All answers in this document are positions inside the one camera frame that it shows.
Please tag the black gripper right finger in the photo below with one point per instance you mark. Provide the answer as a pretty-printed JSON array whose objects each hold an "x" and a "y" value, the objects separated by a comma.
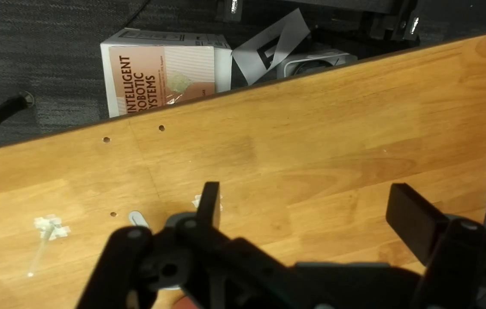
[{"x": 465, "y": 264}]

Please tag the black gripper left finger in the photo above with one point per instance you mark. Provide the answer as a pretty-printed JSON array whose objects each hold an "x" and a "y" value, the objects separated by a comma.
[{"x": 139, "y": 269}]

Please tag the robotics textbook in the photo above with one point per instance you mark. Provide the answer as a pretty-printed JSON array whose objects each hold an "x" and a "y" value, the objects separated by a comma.
[{"x": 139, "y": 80}]

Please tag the grey metal triangular frame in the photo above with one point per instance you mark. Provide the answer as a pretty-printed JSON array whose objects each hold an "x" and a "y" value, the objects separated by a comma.
[{"x": 244, "y": 61}]

